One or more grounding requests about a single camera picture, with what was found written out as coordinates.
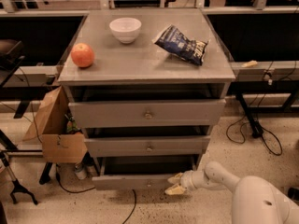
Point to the grey drawer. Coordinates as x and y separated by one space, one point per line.
147 146
141 172
147 113

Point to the grey bottom drawer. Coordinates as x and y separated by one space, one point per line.
141 172

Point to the black tripod stand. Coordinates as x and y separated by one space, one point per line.
17 187

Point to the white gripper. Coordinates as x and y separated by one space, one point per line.
188 181

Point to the grey top drawer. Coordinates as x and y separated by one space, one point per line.
147 113

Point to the open cardboard box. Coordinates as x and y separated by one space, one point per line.
49 127

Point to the white ceramic bowl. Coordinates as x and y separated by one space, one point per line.
126 30

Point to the grey middle drawer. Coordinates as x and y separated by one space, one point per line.
147 146

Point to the orange red apple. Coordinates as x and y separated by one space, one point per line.
82 55

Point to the small yellow foam piece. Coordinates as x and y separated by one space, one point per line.
250 64

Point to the grey drawer cabinet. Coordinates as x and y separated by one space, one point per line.
142 71

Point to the silver can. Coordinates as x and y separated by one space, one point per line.
80 171

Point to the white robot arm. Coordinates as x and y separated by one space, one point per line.
254 200

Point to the green bottle in box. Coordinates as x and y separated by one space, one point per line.
71 126

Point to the blue chip bag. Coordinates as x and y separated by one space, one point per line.
175 42

